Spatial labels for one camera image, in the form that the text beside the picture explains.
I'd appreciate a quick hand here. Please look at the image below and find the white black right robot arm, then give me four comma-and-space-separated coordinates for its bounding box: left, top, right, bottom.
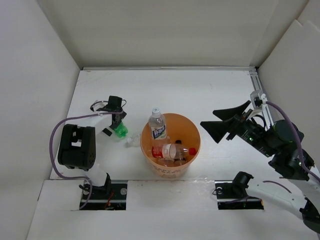
200, 97, 320, 233

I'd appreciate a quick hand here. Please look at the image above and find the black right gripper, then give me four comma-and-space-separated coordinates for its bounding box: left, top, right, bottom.
199, 99, 275, 157

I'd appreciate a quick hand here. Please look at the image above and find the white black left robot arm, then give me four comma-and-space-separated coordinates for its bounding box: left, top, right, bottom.
57, 95, 128, 199

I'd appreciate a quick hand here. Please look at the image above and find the side aluminium rail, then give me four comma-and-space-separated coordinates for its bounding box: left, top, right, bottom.
249, 67, 274, 130

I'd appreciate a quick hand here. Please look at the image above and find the clear bottle red label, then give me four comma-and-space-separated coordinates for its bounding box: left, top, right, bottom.
151, 143, 197, 160

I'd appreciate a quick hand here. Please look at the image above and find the clear bottle black cap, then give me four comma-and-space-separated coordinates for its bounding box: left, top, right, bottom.
174, 146, 189, 167

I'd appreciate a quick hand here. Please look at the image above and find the green plastic soda bottle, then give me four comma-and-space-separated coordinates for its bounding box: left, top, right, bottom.
114, 122, 128, 138

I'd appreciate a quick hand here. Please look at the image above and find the clear crushed unlabelled bottle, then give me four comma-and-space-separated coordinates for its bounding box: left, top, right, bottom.
126, 134, 141, 148

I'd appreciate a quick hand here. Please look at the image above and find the orange plastic bin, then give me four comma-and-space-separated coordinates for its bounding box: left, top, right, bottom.
140, 113, 201, 179

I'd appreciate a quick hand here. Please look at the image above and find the clear bottle blue yellow label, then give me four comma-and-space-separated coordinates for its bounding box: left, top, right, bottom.
148, 107, 167, 141

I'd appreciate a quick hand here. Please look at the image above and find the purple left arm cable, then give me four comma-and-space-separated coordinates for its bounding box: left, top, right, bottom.
49, 99, 126, 210

